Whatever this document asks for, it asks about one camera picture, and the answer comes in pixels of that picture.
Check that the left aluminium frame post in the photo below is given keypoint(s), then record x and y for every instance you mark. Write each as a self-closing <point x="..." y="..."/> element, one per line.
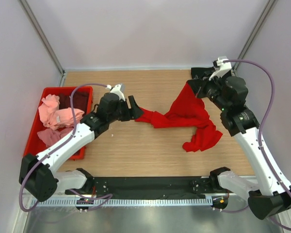
<point x="37" y="27"/>

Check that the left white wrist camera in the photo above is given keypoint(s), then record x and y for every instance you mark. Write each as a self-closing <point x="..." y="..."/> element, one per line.
<point x="117" y="89"/>

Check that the right aluminium frame post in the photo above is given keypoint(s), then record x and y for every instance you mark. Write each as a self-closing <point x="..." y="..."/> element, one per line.
<point x="269" y="6"/>

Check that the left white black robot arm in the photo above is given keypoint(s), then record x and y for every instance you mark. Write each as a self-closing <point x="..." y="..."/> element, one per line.
<point x="39" y="173"/>

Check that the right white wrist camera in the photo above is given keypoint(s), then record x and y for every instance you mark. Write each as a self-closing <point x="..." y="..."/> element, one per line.
<point x="222" y="66"/>

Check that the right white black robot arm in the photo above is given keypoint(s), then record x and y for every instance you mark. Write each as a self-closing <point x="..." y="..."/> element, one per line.
<point x="267" y="197"/>

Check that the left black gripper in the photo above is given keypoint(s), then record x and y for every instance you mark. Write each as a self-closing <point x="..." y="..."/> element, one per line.
<point x="135" y="112"/>

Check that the aluminium front rail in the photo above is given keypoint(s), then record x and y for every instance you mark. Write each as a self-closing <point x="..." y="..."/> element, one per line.
<point x="267" y="186"/>

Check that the dusty pink t shirt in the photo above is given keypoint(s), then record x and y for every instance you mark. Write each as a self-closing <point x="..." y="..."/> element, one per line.
<point x="49" y="137"/>

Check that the folded black t shirt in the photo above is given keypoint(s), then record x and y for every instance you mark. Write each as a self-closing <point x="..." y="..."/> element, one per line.
<point x="206" y="72"/>

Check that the red t shirt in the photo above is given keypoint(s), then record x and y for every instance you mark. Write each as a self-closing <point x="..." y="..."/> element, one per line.
<point x="186" y="111"/>

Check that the aluminium frame post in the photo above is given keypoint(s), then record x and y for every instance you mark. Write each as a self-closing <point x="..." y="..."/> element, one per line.
<point x="269" y="6"/>
<point x="37" y="27"/>

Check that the white slotted cable duct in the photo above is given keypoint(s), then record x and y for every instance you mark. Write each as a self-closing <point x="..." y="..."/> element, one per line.
<point x="73" y="201"/>

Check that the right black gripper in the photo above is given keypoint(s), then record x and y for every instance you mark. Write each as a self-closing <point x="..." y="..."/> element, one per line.
<point x="196" y="84"/>

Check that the dark maroon t shirt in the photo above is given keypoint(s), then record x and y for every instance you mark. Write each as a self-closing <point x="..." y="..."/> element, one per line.
<point x="80" y="100"/>

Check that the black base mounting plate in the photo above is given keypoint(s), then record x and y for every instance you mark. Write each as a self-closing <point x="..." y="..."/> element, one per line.
<point x="150" y="187"/>

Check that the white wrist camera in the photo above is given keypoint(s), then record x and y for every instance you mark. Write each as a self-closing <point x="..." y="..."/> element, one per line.
<point x="222" y="66"/>
<point x="117" y="89"/>

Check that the red plastic bin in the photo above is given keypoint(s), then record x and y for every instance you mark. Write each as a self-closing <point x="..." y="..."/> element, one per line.
<point x="34" y="144"/>

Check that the light pink t shirt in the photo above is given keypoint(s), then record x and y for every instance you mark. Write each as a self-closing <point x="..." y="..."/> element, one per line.
<point x="51" y="116"/>

